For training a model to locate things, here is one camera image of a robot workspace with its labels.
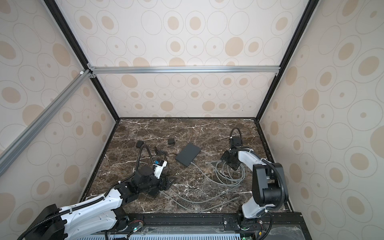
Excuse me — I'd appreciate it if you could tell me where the grey ethernet cable bundle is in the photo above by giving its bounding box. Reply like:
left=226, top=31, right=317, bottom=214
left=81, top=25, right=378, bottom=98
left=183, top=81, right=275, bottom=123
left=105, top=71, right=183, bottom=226
left=190, top=158, right=247, bottom=188

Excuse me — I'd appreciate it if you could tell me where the square dark grey switch box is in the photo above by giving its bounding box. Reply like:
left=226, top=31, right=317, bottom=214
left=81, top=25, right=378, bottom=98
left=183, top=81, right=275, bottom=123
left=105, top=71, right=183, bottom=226
left=175, top=143, right=201, bottom=167

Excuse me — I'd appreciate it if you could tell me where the black power adapter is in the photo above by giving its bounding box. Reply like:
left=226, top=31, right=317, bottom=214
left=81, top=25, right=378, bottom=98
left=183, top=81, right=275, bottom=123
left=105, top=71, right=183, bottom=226
left=167, top=138, right=176, bottom=146
left=136, top=140, right=144, bottom=149

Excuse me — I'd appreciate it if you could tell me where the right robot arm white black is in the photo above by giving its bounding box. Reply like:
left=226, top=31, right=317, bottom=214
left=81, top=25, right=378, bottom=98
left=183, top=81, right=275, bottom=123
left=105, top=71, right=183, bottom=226
left=221, top=127, right=289, bottom=224

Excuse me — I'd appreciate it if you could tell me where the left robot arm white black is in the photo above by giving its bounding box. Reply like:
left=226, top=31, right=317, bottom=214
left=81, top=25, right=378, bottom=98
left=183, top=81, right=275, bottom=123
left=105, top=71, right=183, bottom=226
left=19, top=153, right=177, bottom=240

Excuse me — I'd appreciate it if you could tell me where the small circuit board with LEDs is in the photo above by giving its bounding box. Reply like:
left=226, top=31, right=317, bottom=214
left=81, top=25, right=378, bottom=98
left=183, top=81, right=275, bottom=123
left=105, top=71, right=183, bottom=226
left=127, top=220, right=144, bottom=238

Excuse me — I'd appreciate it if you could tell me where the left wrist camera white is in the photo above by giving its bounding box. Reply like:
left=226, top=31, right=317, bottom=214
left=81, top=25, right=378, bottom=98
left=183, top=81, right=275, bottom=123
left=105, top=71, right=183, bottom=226
left=153, top=160, right=168, bottom=179

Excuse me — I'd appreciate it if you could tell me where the horizontal aluminium rail back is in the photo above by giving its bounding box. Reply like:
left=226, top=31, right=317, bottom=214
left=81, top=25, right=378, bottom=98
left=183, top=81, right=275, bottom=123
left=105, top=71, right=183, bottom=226
left=87, top=66, right=280, bottom=76

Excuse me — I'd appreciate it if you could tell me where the diagonal aluminium rail left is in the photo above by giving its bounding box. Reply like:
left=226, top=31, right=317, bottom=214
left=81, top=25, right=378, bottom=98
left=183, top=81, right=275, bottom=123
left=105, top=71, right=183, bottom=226
left=1, top=70, right=91, bottom=175

